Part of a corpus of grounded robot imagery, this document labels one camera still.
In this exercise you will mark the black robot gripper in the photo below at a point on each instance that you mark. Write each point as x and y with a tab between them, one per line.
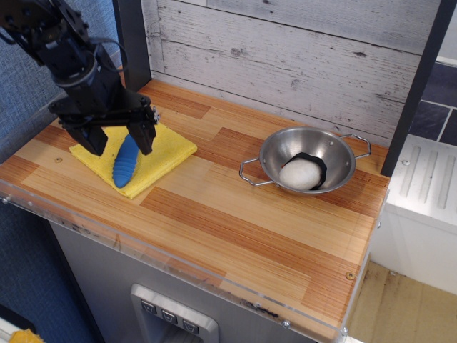
96	97

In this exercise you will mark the blue handled metal fork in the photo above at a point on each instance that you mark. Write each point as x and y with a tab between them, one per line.
125	162

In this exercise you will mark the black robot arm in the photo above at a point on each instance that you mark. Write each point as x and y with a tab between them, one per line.
55	36

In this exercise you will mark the yellow folded cloth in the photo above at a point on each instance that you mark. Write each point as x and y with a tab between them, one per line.
169	150

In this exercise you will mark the clear acrylic edge guard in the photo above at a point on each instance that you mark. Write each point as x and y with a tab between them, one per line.
291	261

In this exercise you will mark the white egg-shaped object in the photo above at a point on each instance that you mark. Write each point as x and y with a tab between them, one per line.
300	174

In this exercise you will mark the silver toy dispenser panel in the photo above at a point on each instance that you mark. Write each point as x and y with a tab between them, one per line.
162	319

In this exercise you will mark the yellow object at corner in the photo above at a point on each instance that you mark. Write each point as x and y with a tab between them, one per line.
25	336

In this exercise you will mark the white grooved appliance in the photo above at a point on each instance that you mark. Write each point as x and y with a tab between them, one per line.
416	234

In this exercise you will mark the dark grey left post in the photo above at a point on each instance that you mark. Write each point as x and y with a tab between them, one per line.
132	36

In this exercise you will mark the dark grey post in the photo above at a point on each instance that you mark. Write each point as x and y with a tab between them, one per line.
425	67
132	36

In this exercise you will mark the silver metal bowl with handles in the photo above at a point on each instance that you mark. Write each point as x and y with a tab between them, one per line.
335	155

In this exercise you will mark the dark grey right post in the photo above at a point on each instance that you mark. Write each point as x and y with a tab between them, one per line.
425	67

